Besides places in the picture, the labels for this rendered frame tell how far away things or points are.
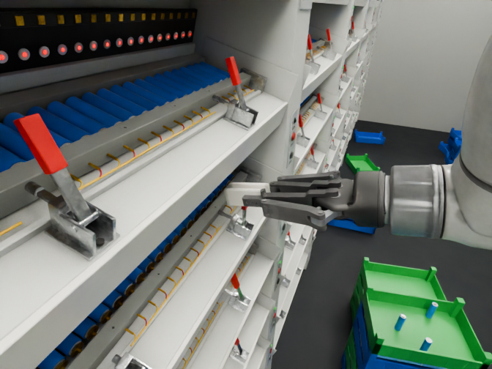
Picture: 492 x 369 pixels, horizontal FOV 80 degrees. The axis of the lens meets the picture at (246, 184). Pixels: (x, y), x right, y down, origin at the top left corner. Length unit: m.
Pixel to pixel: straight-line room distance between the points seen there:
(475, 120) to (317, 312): 1.39
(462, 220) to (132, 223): 0.33
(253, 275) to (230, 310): 0.11
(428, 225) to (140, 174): 0.32
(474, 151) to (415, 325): 0.92
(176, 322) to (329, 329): 1.21
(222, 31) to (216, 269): 0.41
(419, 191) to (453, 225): 0.05
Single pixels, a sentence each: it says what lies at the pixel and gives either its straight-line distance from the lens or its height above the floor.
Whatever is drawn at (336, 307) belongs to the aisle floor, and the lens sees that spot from 1.66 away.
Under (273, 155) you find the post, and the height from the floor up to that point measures 1.02.
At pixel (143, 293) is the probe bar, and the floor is 0.98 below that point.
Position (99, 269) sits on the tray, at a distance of 0.23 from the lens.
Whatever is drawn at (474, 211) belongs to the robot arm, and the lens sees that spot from 0.38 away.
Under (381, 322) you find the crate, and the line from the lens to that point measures 1.15.
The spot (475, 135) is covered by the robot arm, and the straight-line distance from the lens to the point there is 0.32.
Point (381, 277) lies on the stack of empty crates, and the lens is 1.52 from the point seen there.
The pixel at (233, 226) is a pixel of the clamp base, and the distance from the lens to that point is 0.52.
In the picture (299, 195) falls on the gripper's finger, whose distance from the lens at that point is 0.42.
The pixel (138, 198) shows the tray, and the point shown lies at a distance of 0.27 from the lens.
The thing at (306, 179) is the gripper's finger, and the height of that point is 1.05.
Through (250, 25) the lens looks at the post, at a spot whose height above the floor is 1.26.
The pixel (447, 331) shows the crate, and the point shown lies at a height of 0.40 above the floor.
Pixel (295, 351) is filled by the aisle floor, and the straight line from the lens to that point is 1.49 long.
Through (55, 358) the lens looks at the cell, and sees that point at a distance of 0.39.
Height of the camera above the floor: 1.28
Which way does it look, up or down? 31 degrees down
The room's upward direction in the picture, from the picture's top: 1 degrees clockwise
